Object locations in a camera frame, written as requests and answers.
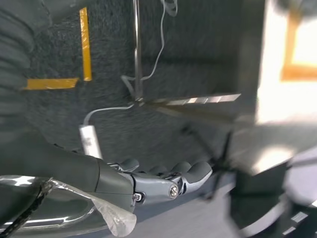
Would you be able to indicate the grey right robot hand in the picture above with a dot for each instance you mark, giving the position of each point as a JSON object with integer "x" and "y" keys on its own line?
{"x": 62, "y": 170}

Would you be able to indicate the stainless steel workbench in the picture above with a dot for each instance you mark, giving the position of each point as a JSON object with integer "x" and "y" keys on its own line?
{"x": 137, "y": 49}

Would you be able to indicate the yellow workbench tape outline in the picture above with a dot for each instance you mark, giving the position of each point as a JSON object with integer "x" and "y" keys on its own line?
{"x": 296, "y": 72}

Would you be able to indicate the white power strip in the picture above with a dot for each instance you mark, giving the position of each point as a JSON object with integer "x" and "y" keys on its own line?
{"x": 90, "y": 141}

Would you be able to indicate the yellow floor tape square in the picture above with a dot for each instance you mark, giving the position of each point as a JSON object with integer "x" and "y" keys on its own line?
{"x": 85, "y": 49}

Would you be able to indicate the black armrest office chair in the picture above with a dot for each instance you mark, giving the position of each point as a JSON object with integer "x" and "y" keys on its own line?
{"x": 247, "y": 203}

